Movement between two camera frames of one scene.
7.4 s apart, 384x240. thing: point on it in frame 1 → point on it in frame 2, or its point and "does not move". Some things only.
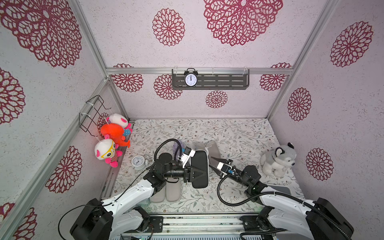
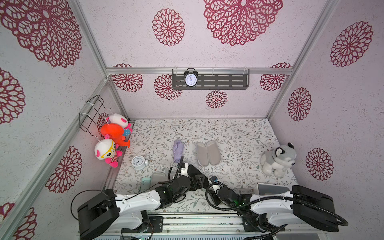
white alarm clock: (139, 163) does not move
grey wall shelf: (213, 79) does not move
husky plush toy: (277, 161) does not move
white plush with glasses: (105, 149) does not move
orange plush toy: (115, 132) does not move
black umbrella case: (200, 161) → (193, 171)
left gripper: (189, 176) → (199, 184)
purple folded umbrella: (178, 151) does not move
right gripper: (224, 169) → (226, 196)
